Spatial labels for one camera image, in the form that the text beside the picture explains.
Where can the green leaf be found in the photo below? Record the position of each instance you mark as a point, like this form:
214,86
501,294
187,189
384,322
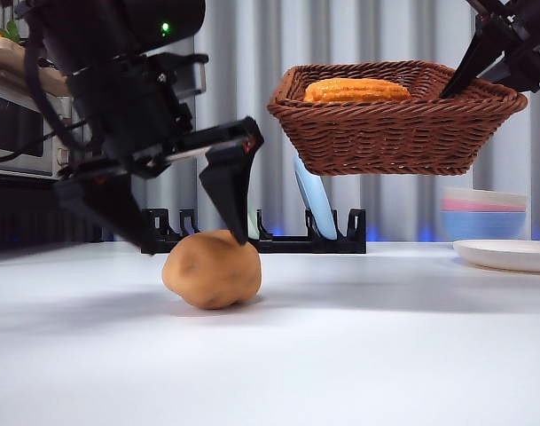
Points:
11,32

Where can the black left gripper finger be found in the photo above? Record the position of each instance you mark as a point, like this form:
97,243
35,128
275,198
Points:
232,191
114,208

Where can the black plate rack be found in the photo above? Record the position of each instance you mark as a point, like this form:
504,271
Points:
291,245

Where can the white plate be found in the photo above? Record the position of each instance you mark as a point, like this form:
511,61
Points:
509,255

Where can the brown wicker basket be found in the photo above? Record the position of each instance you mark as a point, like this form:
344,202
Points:
385,137

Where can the pink bowl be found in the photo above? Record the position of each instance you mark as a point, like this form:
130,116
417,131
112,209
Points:
487,207

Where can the blue bowl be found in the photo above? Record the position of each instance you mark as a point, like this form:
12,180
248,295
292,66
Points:
482,226

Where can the pale blue plate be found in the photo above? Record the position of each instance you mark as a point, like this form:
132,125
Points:
316,204

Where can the cream bowl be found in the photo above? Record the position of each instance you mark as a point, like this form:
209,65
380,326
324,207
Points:
487,196

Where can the white toaster oven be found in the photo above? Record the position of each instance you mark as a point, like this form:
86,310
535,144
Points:
21,133

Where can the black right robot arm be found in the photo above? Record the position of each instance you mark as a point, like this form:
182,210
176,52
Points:
535,11

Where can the tan potato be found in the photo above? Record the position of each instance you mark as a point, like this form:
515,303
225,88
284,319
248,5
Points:
212,275

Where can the pale green plate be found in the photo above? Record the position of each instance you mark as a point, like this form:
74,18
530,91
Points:
253,226

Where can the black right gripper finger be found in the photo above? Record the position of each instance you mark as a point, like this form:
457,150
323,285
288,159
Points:
513,73
480,53

